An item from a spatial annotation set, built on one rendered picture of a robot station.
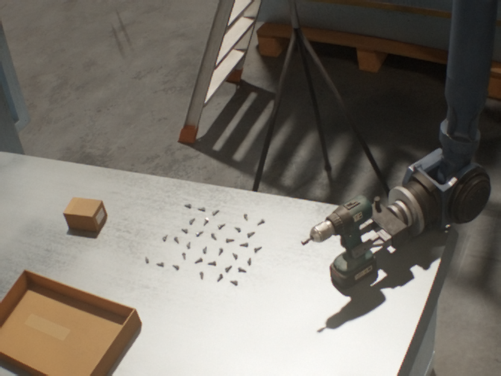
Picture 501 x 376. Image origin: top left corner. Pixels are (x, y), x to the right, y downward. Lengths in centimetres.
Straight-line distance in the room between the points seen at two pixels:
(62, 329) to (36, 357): 13
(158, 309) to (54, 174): 78
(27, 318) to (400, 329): 103
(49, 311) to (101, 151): 179
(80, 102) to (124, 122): 43
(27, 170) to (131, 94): 157
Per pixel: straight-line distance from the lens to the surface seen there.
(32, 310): 222
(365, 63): 403
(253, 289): 207
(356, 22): 403
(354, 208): 190
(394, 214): 202
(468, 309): 281
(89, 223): 236
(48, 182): 266
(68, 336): 210
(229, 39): 364
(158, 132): 386
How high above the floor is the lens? 214
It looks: 40 degrees down
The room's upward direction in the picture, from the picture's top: 12 degrees counter-clockwise
